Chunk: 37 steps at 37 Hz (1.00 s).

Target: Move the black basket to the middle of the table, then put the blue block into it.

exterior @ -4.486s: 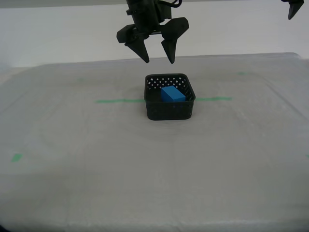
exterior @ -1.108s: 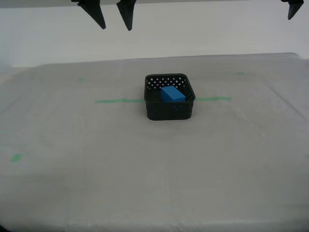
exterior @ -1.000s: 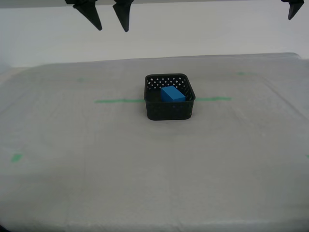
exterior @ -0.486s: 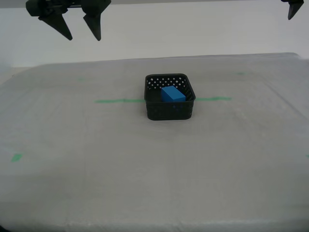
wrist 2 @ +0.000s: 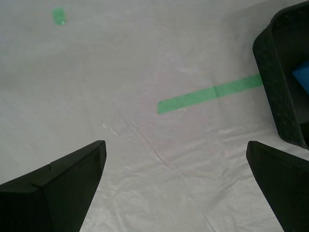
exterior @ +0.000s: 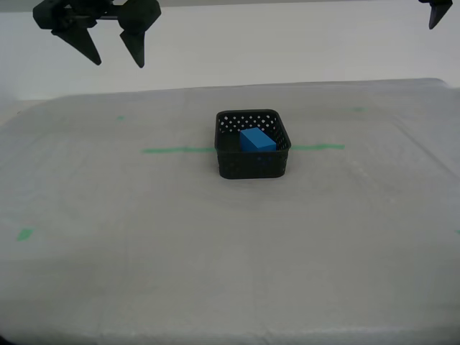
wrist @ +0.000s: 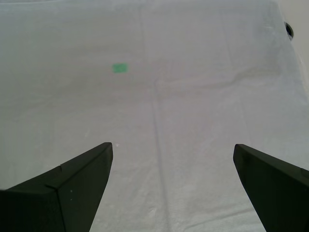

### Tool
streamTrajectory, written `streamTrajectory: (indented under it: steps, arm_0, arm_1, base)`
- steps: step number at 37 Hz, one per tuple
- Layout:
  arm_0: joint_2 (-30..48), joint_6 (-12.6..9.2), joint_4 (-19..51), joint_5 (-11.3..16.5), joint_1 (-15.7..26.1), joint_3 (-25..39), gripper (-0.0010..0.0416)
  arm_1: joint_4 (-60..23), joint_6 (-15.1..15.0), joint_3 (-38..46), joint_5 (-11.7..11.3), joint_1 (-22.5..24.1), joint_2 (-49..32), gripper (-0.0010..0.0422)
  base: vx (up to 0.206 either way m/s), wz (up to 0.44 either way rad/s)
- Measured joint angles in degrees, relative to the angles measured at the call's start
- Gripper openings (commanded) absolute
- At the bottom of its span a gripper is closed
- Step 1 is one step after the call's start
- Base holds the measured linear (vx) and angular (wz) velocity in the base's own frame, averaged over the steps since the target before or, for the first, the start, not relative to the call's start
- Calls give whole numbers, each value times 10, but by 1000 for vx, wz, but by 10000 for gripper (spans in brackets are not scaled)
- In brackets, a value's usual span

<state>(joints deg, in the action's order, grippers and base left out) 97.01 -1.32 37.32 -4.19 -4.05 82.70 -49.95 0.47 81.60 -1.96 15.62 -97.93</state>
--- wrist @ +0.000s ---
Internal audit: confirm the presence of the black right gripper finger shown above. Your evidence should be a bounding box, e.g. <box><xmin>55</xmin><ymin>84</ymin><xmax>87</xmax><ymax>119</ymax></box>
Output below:
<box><xmin>233</xmin><ymin>144</ymin><xmax>309</xmax><ymax>232</ymax></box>
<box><xmin>0</xmin><ymin>142</ymin><xmax>114</xmax><ymax>232</ymax></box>

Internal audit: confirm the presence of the small green tape mark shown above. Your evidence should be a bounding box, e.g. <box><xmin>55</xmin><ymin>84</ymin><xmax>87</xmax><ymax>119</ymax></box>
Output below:
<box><xmin>112</xmin><ymin>63</ymin><xmax>128</xmax><ymax>73</ymax></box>

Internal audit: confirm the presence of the black table cable hole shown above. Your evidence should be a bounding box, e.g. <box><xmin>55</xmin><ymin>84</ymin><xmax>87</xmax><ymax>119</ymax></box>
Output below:
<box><xmin>283</xmin><ymin>21</ymin><xmax>295</xmax><ymax>41</ymax></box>

